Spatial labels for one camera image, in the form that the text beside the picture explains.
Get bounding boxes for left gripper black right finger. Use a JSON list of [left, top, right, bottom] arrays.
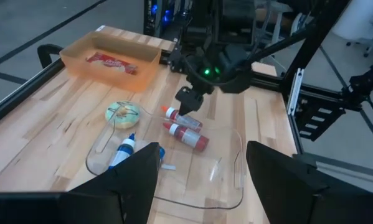
[[247, 141, 361, 224]]

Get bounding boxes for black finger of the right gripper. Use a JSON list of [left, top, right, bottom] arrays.
[[174, 86, 205, 116]]

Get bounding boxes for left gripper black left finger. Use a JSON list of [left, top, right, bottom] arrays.
[[68, 142, 161, 224]]

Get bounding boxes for orange dye bottle white cap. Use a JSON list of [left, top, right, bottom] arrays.
[[161, 105, 204, 133]]

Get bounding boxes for red dye bottle white cap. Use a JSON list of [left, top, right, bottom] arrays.
[[163, 121, 210, 152]]

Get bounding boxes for round green yellow container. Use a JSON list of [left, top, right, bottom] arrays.
[[105, 100, 141, 130]]

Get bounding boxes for computer tower blue lights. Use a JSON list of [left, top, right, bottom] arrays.
[[143, 0, 177, 40]]

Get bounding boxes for red snack packet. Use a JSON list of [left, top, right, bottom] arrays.
[[85, 52, 139, 75]]

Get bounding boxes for silver aluminium extrusion bar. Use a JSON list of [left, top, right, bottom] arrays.
[[287, 67, 305, 116]]

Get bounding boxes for orange translucent plastic bin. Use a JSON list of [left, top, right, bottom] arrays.
[[59, 30, 162, 93]]

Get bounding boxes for clear plastic handled bin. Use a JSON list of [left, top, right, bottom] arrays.
[[85, 101, 245, 211]]

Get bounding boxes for black slotted bracket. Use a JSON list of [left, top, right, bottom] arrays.
[[293, 93, 346, 142]]

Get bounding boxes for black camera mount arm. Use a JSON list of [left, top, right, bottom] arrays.
[[340, 62, 373, 111]]

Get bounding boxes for black aluminium table frame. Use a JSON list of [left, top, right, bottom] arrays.
[[0, 0, 373, 190]]

